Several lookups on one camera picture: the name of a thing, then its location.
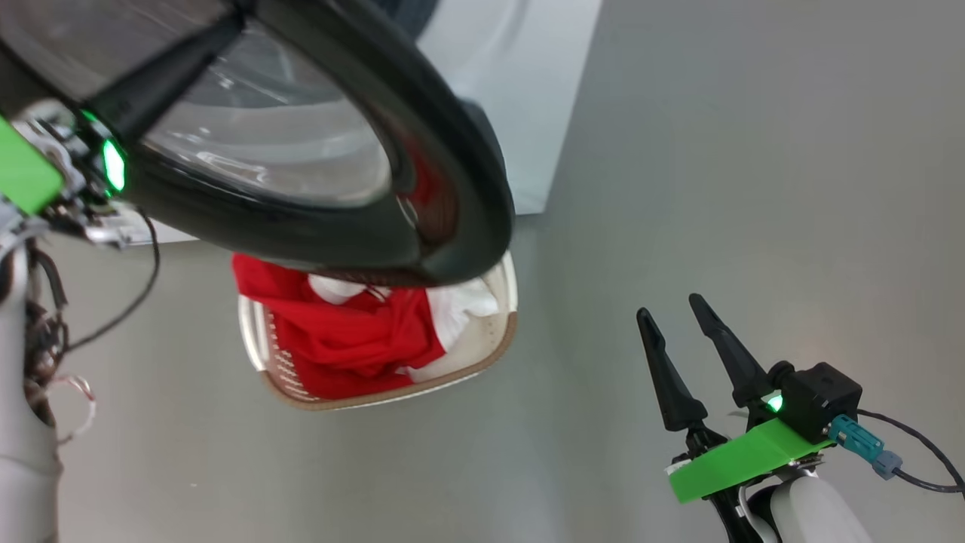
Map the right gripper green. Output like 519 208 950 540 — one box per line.
636 293 835 543

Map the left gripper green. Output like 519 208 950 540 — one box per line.
0 12 247 250

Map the black round glass washer door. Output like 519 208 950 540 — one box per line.
0 0 518 288

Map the red and white garment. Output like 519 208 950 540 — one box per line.
231 253 501 401

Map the cream laundry basket brown rim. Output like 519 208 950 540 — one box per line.
237 249 520 413

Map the white front-load washing machine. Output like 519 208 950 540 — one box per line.
98 0 605 247

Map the teal right camera connector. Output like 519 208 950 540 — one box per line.
827 414 903 480

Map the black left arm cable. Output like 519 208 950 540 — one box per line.
23 210 161 447

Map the black right camera cable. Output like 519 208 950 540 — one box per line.
856 409 965 495

